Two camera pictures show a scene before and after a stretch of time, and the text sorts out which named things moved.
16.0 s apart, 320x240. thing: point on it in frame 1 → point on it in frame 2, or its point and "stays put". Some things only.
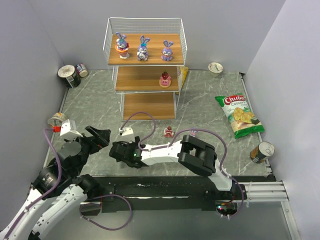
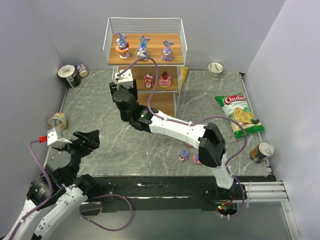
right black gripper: [119, 152] → [113, 88]
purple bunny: [122, 46] stays put
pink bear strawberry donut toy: [165, 80] stays put
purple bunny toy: [142, 53] stays put
